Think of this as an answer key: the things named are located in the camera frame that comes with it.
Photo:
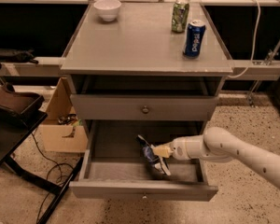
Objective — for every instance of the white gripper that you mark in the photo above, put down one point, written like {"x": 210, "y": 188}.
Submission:
{"x": 178, "y": 149}

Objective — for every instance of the blue chip bag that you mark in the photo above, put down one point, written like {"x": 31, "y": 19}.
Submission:
{"x": 157, "y": 162}

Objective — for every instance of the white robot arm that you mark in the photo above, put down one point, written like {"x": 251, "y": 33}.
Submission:
{"x": 217, "y": 144}

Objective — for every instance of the open grey middle drawer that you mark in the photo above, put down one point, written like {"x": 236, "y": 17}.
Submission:
{"x": 114, "y": 165}

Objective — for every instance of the closed grey upper drawer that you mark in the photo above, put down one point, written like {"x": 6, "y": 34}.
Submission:
{"x": 138, "y": 107}

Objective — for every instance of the grey drawer cabinet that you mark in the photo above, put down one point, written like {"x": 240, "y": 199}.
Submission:
{"x": 147, "y": 85}

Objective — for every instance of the black bag on shelf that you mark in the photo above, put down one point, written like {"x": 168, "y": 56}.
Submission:
{"x": 17, "y": 56}

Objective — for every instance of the cardboard box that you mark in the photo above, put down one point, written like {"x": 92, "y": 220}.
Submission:
{"x": 62, "y": 130}

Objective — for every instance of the blue Pepsi can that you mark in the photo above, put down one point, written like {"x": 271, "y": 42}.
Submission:
{"x": 194, "y": 38}

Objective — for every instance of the green soda can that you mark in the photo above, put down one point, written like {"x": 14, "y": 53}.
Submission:
{"x": 180, "y": 15}

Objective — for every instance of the white bowl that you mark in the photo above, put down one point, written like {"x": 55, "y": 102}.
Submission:
{"x": 107, "y": 10}

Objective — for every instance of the black stand with tray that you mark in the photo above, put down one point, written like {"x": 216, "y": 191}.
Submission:
{"x": 19, "y": 117}

